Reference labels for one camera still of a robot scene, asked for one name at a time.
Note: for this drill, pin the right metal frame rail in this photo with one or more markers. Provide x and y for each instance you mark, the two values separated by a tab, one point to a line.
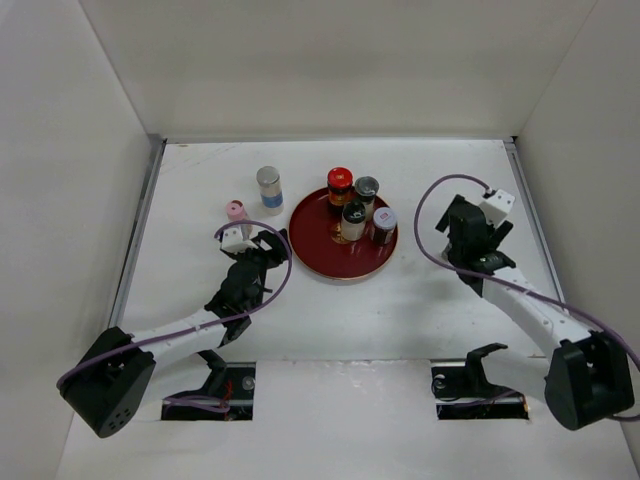
532	215

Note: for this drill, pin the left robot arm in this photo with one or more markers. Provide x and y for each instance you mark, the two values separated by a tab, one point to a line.
115	377

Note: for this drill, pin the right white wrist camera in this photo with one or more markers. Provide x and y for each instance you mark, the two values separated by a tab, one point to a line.
496	206

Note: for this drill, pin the metal frame rail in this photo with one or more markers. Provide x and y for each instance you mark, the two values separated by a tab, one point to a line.
532	215
158	145

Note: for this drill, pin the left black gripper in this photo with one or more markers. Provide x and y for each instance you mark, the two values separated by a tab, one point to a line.
272	257

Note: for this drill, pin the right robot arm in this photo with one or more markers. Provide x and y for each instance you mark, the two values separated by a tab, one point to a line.
588	378

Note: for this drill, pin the clear lid white shaker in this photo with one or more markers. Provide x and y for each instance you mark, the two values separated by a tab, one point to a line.
366	189

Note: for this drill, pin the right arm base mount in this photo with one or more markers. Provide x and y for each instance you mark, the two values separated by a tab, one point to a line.
462	391

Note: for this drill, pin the left metal frame rail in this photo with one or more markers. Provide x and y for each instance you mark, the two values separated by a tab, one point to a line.
158	145

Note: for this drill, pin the black lid pepper shaker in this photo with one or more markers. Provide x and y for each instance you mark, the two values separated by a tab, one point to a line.
445	253

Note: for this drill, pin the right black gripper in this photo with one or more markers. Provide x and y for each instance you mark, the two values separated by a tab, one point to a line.
498	235

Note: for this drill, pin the silver lid blue label bottle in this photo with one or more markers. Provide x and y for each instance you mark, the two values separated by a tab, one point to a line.
269	182

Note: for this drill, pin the red round tray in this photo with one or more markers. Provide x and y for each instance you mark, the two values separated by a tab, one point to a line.
315	238

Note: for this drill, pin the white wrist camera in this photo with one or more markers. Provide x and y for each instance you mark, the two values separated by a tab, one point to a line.
233	241
496	206

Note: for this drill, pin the pink lid spice bottle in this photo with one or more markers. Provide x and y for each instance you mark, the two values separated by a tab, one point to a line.
236	211

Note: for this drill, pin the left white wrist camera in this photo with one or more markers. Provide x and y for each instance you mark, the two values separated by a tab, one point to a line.
233	241

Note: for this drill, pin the red lid chili sauce jar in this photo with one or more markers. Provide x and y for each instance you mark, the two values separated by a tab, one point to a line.
340	185

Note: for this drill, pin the black knob white grinder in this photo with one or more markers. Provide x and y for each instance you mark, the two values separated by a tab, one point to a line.
353	221

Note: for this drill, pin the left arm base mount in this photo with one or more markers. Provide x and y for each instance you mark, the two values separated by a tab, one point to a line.
227	393

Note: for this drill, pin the white lid spice jar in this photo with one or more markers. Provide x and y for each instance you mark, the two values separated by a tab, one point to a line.
384	222

